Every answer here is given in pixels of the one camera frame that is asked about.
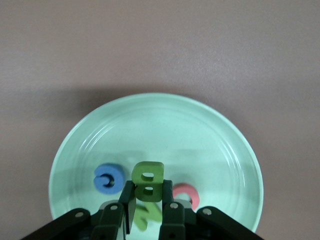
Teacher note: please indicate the blue foam letter C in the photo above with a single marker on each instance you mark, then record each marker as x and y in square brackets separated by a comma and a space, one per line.
[102, 172]

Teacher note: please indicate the green foam capital N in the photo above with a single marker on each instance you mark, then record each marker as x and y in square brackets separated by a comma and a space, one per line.
[143, 220]

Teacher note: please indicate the green plastic plate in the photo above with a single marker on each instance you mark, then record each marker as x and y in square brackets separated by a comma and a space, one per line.
[162, 130]

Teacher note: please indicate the pink foam letter Q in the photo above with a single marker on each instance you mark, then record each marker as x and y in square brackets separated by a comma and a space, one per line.
[192, 193]

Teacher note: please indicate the green foam capital B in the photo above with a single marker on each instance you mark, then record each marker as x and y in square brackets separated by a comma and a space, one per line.
[136, 175]

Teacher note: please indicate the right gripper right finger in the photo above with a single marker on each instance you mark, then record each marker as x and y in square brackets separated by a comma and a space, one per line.
[175, 222]

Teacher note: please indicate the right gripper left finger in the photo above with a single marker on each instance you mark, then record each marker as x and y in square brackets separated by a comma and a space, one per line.
[107, 222]

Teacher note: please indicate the brown table cover cloth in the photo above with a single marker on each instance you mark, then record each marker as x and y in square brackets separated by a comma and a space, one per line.
[150, 37]

